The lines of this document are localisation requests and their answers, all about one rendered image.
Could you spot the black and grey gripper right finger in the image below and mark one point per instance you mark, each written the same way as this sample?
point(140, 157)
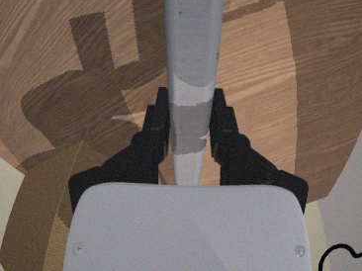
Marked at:
point(245, 166)

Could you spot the grey rod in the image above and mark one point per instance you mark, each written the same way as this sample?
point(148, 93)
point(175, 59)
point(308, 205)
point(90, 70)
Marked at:
point(192, 31)

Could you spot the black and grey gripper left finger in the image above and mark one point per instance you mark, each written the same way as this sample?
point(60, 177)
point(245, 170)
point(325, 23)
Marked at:
point(139, 160)

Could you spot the grey flat wall panel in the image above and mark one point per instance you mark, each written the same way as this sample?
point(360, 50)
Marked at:
point(341, 214)

